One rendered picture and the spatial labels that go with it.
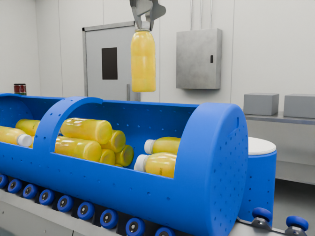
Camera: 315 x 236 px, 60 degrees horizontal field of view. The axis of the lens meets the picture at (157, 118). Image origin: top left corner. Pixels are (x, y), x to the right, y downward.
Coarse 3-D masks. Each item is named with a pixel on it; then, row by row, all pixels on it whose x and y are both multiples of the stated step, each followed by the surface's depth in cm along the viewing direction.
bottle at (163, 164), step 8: (160, 152) 60; (144, 160) 60; (152, 160) 58; (160, 160) 57; (168, 160) 56; (144, 168) 60; (152, 168) 57; (160, 168) 56; (168, 168) 55; (168, 176) 55
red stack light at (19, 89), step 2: (14, 86) 150; (16, 86) 150; (18, 86) 150; (20, 86) 150; (22, 86) 151; (24, 86) 152; (14, 88) 151; (16, 88) 150; (18, 88) 150; (20, 88) 150; (22, 88) 151; (24, 88) 152; (14, 90) 151; (16, 90) 150; (18, 90) 150; (20, 90) 151; (22, 90) 151; (24, 90) 152; (26, 90) 154; (14, 92) 152; (16, 92) 150; (18, 92) 150; (20, 92) 151; (22, 92) 151
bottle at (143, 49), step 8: (136, 32) 72; (144, 32) 71; (136, 40) 71; (144, 40) 70; (152, 40) 72; (136, 48) 71; (144, 48) 70; (152, 48) 72; (136, 56) 71; (144, 56) 71; (152, 56) 72; (136, 64) 71; (144, 64) 71; (152, 64) 72; (136, 72) 72; (144, 72) 71; (152, 72) 72; (136, 80) 72; (144, 80) 72; (152, 80) 73; (136, 88) 73; (144, 88) 72; (152, 88) 73
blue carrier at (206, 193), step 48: (0, 96) 100; (0, 144) 77; (48, 144) 66; (144, 144) 85; (192, 144) 48; (240, 144) 61; (96, 192) 61; (144, 192) 52; (192, 192) 47; (240, 192) 64
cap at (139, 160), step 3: (138, 156) 62; (141, 156) 62; (144, 156) 61; (138, 159) 61; (141, 159) 61; (138, 162) 61; (141, 162) 61; (138, 165) 61; (141, 165) 61; (138, 168) 61; (141, 168) 61
